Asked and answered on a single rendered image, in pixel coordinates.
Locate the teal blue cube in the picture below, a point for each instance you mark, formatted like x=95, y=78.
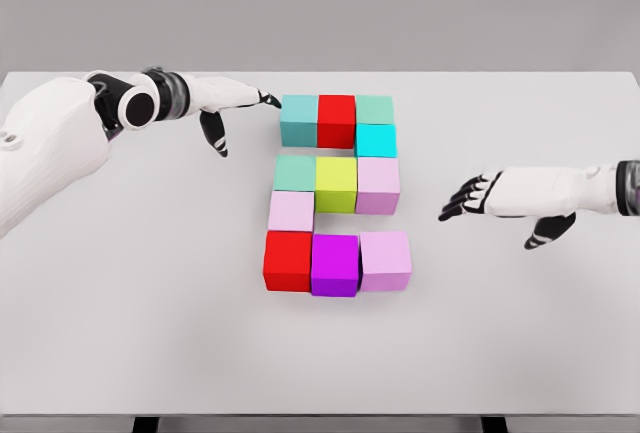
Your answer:
x=299, y=120

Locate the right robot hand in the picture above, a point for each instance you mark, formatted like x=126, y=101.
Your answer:
x=530, y=193

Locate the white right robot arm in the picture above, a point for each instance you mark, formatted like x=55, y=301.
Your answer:
x=605, y=190

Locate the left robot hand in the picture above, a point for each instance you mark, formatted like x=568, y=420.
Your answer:
x=220, y=93

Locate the bright cyan cube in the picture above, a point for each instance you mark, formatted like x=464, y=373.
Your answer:
x=376, y=140

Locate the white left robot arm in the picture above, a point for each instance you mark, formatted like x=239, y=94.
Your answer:
x=50, y=143

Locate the pink cube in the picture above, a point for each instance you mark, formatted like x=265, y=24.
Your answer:
x=377, y=185
x=291, y=210
x=385, y=260

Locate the red cube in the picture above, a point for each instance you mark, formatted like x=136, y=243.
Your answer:
x=287, y=260
x=336, y=120

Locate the mint green cube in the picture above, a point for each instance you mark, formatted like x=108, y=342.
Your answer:
x=294, y=172
x=375, y=109

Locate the magenta cube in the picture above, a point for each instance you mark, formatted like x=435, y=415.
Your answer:
x=334, y=265

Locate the yellow green cube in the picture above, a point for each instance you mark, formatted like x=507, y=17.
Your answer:
x=335, y=184

